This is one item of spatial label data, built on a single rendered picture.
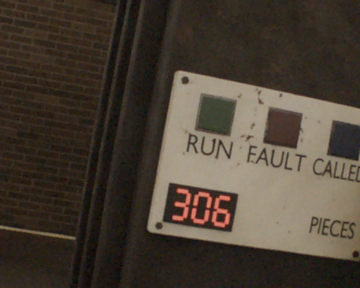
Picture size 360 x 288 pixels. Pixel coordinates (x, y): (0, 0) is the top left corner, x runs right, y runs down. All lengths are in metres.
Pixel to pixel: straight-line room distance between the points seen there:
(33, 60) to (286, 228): 6.02
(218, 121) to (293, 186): 0.12
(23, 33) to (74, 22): 0.50
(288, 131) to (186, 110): 0.12
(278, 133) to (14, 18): 6.07
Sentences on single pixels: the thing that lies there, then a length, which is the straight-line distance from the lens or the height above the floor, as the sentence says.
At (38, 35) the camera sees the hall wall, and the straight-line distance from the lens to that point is 6.75.
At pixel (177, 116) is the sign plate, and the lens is 0.75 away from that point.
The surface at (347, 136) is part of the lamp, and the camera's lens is 0.81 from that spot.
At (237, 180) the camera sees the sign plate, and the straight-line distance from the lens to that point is 0.77.
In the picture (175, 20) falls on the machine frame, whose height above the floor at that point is 1.30.
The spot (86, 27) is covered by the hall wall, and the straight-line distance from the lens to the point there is 6.77.
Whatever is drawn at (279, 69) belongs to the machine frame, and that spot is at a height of 1.27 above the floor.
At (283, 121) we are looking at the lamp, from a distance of 0.78.
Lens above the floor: 1.17
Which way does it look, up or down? 3 degrees down
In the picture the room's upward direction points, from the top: 10 degrees clockwise
